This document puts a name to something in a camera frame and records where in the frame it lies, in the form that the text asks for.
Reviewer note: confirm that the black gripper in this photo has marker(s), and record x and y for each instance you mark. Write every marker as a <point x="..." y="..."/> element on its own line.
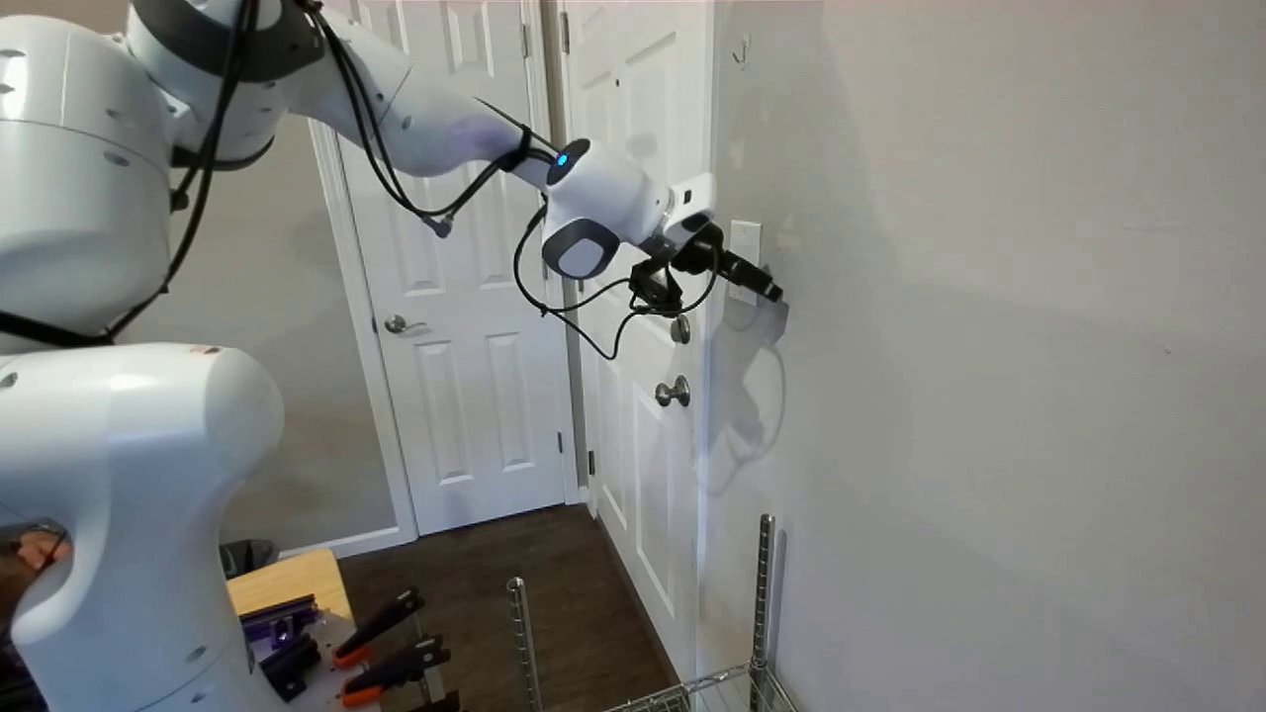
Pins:
<point x="703" y="249"/>

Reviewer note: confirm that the white wall light switch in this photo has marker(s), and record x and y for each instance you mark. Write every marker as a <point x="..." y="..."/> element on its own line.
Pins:
<point x="745" y="237"/>

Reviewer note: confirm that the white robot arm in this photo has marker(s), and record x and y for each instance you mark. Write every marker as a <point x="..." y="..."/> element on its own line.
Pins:
<point x="134" y="450"/>

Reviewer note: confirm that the silver deadbolt lock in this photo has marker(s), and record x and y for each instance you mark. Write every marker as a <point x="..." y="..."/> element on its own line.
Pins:
<point x="680" y="330"/>

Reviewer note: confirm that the silver door knob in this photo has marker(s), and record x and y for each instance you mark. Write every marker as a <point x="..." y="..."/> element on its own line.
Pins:
<point x="674" y="392"/>

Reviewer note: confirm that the white entry door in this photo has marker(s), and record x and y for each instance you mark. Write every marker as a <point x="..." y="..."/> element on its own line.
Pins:
<point x="638" y="79"/>

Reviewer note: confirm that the white interior closet door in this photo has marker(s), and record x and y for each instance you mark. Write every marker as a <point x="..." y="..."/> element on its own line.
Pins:
<point x="476" y="373"/>

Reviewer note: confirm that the black orange clamp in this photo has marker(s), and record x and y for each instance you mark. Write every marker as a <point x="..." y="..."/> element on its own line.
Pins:
<point x="387" y="616"/>
<point x="414" y="664"/>

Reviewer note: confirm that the purple black clamp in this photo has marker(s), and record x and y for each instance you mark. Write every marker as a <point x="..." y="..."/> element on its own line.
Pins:
<point x="281" y="641"/>

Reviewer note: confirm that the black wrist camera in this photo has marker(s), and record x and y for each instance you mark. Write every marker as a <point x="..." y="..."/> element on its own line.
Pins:
<point x="655" y="289"/>

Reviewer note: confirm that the metal wire shoe rack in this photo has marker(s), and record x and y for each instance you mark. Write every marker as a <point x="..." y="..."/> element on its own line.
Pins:
<point x="737" y="678"/>

